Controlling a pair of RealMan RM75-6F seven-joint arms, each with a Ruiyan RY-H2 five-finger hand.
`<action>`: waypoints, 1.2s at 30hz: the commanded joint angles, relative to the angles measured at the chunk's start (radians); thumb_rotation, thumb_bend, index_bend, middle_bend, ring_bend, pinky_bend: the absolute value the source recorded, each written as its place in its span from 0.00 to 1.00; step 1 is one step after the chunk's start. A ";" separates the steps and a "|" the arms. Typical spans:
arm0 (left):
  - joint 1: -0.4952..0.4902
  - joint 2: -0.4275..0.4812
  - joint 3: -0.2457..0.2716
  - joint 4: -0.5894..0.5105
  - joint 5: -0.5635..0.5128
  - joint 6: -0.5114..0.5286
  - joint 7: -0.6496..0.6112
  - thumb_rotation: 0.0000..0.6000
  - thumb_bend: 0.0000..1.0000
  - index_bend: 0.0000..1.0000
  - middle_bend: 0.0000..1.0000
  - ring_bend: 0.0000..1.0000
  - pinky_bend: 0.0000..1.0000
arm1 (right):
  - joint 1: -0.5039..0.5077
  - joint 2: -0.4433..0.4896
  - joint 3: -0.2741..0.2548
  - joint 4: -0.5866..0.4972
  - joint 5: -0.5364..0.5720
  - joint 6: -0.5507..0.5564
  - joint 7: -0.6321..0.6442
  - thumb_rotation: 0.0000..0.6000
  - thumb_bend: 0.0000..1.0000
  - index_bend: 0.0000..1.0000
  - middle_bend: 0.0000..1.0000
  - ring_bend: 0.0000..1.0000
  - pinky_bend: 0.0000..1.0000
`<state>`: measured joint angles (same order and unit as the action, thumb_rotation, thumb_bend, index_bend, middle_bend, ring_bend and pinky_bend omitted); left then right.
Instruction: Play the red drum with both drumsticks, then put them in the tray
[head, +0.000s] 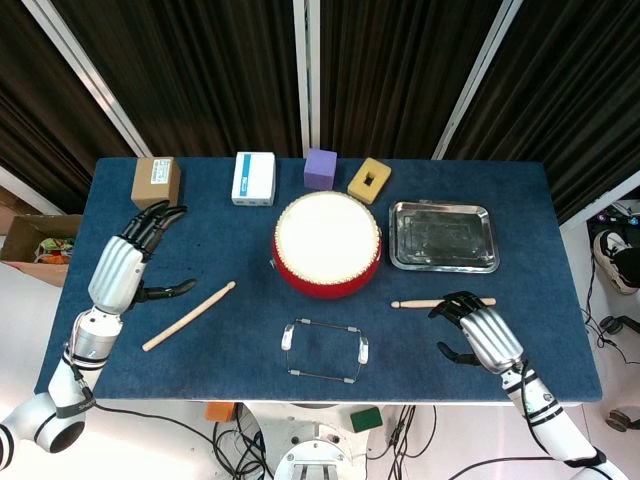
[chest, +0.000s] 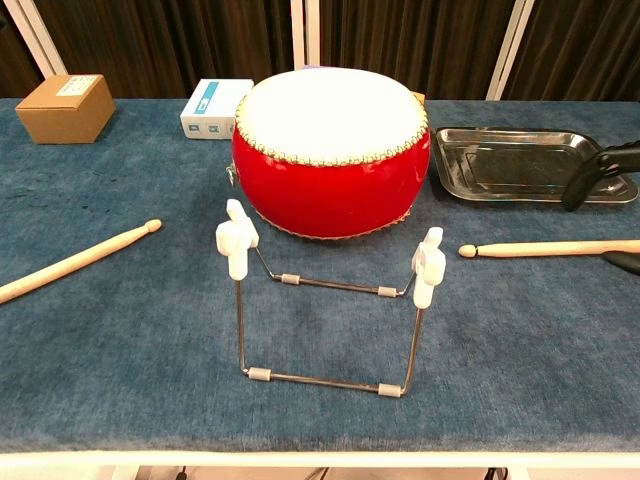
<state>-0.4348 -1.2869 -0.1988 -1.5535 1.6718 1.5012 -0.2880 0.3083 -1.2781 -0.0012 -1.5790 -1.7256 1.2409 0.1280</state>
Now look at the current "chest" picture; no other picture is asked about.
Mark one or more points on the stainless steel tray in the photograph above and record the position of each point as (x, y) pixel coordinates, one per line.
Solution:
(505, 167)

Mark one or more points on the red drum white skin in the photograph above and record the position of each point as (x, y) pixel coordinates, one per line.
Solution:
(330, 190)

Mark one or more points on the wooden drumstick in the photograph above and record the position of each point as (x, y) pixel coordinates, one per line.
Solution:
(540, 248)
(75, 262)

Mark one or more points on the white slanted frame post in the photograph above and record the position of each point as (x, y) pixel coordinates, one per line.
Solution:
(35, 35)
(510, 45)

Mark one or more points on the black pleated curtain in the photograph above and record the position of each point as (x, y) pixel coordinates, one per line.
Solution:
(165, 45)

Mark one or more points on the white upright frame post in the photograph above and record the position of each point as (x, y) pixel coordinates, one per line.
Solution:
(305, 30)

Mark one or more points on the blue table cloth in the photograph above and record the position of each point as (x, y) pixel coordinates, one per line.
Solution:
(125, 350)

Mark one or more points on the brown cardboard box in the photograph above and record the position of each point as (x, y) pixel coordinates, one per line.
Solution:
(60, 117)

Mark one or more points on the white blue carton box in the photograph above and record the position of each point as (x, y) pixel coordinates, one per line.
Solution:
(212, 107)

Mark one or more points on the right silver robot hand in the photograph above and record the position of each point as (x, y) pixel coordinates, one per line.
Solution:
(595, 162)

